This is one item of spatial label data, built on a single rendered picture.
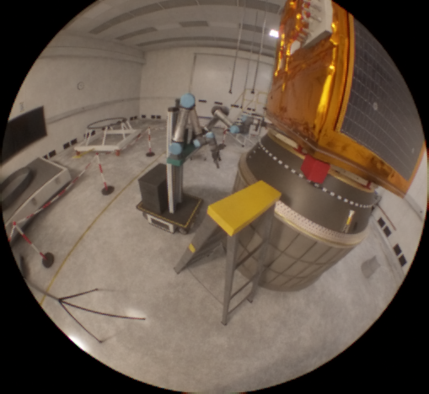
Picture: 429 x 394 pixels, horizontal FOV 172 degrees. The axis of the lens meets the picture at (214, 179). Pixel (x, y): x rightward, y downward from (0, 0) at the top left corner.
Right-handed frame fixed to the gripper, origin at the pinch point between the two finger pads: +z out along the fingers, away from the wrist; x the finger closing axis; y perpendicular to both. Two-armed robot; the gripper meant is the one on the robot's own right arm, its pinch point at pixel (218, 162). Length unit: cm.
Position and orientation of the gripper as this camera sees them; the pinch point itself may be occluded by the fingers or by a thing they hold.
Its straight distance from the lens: 139.5
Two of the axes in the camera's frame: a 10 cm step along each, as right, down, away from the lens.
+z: 2.8, 7.7, 5.7
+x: -1.6, 6.3, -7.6
